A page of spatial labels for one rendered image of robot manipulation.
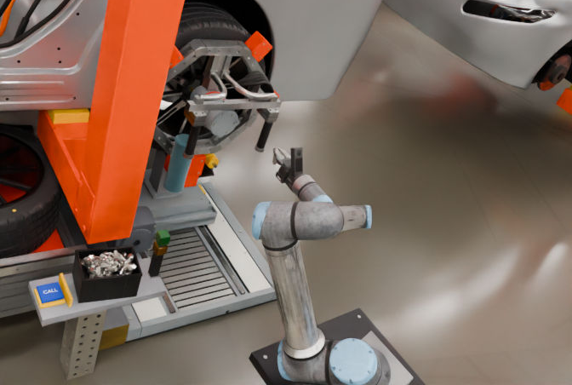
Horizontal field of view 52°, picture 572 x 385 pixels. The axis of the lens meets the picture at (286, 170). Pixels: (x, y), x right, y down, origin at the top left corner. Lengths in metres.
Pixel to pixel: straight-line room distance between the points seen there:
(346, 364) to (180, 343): 0.86
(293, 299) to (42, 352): 1.09
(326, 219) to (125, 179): 0.72
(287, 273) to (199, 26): 1.07
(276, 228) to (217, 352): 1.04
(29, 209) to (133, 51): 0.84
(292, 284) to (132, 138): 0.69
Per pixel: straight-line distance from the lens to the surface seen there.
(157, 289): 2.21
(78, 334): 2.28
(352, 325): 2.59
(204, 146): 2.66
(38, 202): 2.39
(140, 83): 1.84
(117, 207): 2.13
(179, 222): 2.96
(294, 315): 1.97
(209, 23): 2.43
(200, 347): 2.66
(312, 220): 1.72
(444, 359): 3.18
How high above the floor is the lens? 2.08
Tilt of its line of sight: 33 degrees down
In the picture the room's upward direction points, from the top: 22 degrees clockwise
